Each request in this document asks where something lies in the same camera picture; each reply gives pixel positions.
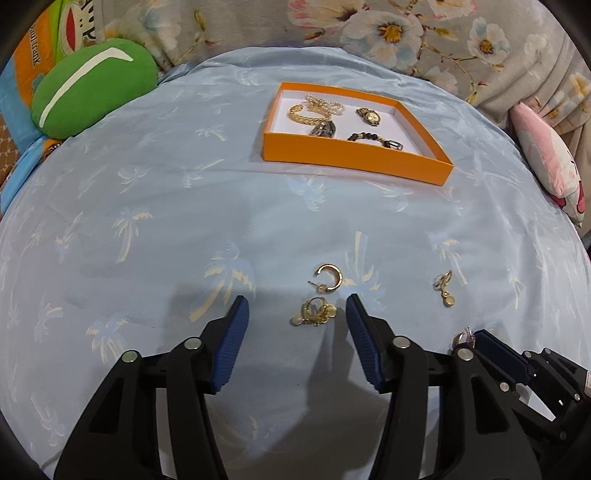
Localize colourful cartoon blanket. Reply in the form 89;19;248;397
0;0;109;208

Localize orange cardboard box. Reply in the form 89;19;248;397
262;82;455;186

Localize green pillow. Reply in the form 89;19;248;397
31;38;158;139

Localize pearl bracelet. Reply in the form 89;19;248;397
305;93;346;116

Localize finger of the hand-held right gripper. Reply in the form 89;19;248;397
471;329;533;394

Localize gold hoop earring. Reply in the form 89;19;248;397
308;264;343;294

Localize pink plush pillow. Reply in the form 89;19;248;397
510;102;589;227

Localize gold earrings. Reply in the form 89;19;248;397
290;298;337;328

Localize grey floral blanket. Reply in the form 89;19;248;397
92;0;591;148

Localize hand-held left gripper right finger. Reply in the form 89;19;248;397
345;293;543;480

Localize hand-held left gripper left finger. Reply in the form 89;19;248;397
53;295;250;480

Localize black bead bracelet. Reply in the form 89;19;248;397
346;131;391;145

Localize gold braided bangle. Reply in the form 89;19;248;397
288;104;331;125

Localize gold drop earring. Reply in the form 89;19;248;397
434;270;457;308

